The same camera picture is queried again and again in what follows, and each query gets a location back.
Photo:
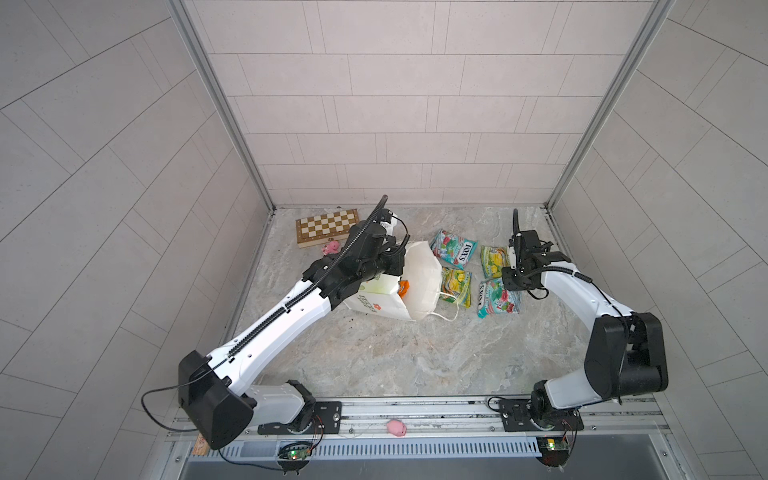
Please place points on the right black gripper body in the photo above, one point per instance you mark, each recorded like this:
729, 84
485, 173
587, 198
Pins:
513, 278

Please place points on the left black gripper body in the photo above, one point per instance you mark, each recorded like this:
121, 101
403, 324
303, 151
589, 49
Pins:
382, 262

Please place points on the green yellow candy bag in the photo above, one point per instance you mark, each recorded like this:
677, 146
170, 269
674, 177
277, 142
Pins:
494, 260

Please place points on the white paper gift bag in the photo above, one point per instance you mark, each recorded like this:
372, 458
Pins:
412, 296

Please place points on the teal mint candy bag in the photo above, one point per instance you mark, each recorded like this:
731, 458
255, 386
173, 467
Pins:
453, 249

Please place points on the green fruit candy bag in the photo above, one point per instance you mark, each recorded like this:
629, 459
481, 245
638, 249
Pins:
456, 286

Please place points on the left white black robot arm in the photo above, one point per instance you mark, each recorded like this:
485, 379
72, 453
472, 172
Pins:
216, 389

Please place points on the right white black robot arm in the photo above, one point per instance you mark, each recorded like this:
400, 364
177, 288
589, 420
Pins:
625, 355

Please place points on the orange candy bag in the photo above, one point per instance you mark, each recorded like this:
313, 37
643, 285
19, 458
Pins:
403, 287

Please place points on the pink pig toy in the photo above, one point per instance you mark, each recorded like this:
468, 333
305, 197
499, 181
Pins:
332, 247

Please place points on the wooden chessboard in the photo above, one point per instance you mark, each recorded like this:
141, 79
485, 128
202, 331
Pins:
321, 229

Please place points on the right circuit board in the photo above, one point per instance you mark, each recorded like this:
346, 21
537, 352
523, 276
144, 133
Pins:
554, 452

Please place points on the left green circuit board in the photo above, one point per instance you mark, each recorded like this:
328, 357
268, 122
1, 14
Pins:
299, 451

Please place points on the small wooden block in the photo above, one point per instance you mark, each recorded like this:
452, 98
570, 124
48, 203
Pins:
200, 447

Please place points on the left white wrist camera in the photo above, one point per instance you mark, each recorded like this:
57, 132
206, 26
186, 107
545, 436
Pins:
388, 222

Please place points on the pink ball on rail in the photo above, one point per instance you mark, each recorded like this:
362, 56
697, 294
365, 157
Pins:
396, 428

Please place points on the aluminium mounting rail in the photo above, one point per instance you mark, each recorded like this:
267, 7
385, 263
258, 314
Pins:
354, 429

